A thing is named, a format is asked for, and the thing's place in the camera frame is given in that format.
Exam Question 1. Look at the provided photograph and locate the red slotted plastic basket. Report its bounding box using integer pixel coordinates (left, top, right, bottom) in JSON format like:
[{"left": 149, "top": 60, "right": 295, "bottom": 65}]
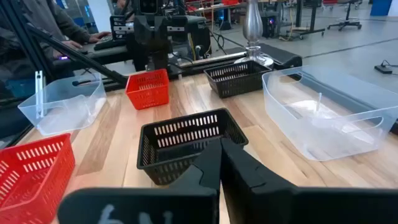
[
  {"left": 0, "top": 133, "right": 76, "bottom": 224},
  {"left": 124, "top": 68, "right": 170, "bottom": 111}
]

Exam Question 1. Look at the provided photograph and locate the person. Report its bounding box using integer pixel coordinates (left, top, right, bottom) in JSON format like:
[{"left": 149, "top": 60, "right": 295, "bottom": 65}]
[{"left": 0, "top": 0, "right": 111, "bottom": 80}]

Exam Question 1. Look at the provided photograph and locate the black floor mat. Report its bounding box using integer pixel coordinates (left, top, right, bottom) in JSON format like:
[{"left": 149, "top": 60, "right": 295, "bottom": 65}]
[{"left": 223, "top": 42, "right": 303, "bottom": 70}]

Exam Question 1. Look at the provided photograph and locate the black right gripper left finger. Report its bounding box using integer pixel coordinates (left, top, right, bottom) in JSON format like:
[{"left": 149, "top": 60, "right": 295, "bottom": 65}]
[{"left": 57, "top": 138, "right": 223, "bottom": 224}]

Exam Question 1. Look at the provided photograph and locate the white lamp shade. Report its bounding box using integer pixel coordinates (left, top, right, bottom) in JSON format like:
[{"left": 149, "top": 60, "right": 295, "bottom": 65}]
[{"left": 234, "top": 0, "right": 275, "bottom": 68}]

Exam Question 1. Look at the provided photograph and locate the black power adapter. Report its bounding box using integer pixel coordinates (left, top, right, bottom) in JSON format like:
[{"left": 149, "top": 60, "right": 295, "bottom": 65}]
[{"left": 373, "top": 63, "right": 394, "bottom": 75}]

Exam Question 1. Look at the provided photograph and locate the white metal bracket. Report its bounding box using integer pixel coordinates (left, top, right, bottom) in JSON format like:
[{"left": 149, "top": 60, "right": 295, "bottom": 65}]
[{"left": 34, "top": 70, "right": 45, "bottom": 121}]

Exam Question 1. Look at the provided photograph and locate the person's hand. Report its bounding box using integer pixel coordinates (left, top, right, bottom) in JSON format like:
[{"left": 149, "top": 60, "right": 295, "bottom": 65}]
[
  {"left": 88, "top": 30, "right": 112, "bottom": 44},
  {"left": 61, "top": 40, "right": 83, "bottom": 51}
]

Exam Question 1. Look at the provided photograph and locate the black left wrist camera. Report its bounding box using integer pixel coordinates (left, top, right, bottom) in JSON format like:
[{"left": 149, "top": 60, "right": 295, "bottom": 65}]
[{"left": 137, "top": 0, "right": 160, "bottom": 15}]

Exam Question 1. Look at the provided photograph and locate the black computer keyboard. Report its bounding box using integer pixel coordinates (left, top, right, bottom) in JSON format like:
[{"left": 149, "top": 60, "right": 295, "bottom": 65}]
[{"left": 93, "top": 34, "right": 123, "bottom": 52}]

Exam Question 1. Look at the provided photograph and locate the black office chair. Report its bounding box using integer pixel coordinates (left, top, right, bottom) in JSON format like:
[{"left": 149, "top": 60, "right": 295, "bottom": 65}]
[{"left": 326, "top": 0, "right": 363, "bottom": 32}]

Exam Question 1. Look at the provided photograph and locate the black aluminium frame rail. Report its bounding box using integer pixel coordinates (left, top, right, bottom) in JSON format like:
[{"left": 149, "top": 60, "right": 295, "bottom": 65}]
[{"left": 102, "top": 50, "right": 247, "bottom": 91}]

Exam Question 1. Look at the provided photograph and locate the blue box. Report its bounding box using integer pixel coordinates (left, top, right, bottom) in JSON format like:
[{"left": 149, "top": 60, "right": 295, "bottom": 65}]
[{"left": 369, "top": 0, "right": 394, "bottom": 17}]

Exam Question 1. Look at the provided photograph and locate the black aluminium frame strut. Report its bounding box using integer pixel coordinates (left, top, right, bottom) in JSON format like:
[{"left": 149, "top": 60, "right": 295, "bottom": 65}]
[
  {"left": 0, "top": 0, "right": 57, "bottom": 82},
  {"left": 25, "top": 22, "right": 129, "bottom": 87}
]

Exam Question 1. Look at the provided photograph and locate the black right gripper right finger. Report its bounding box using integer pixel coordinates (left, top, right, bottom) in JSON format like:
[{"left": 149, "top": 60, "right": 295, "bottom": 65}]
[{"left": 221, "top": 138, "right": 398, "bottom": 224}]

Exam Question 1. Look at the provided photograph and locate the dark computer desk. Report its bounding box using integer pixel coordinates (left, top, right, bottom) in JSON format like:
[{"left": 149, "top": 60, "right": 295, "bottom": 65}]
[{"left": 52, "top": 42, "right": 132, "bottom": 72}]

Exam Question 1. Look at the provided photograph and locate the black slotted plastic basket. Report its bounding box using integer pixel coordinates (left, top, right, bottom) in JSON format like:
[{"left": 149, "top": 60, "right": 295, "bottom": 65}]
[
  {"left": 203, "top": 60, "right": 273, "bottom": 99},
  {"left": 136, "top": 108, "right": 249, "bottom": 186}
]

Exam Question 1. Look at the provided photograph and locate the black computer tower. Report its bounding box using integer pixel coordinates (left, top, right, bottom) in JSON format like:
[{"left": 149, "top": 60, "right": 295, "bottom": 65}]
[{"left": 260, "top": 13, "right": 278, "bottom": 39}]

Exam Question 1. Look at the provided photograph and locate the black rolling table stand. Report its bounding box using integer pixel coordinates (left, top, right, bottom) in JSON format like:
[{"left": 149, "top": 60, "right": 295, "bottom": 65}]
[{"left": 279, "top": 0, "right": 326, "bottom": 41}]

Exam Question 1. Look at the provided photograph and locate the black cable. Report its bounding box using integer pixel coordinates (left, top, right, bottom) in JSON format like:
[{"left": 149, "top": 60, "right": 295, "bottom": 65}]
[{"left": 203, "top": 21, "right": 228, "bottom": 56}]

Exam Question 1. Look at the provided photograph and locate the clear plastic storage bin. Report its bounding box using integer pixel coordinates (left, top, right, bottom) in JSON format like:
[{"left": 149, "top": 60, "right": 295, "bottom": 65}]
[
  {"left": 17, "top": 72, "right": 108, "bottom": 136},
  {"left": 261, "top": 65, "right": 398, "bottom": 162}
]

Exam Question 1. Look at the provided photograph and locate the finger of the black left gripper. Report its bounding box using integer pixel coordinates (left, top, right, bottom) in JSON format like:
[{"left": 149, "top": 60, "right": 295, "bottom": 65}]
[
  {"left": 134, "top": 24, "right": 153, "bottom": 54},
  {"left": 152, "top": 24, "right": 171, "bottom": 54}
]

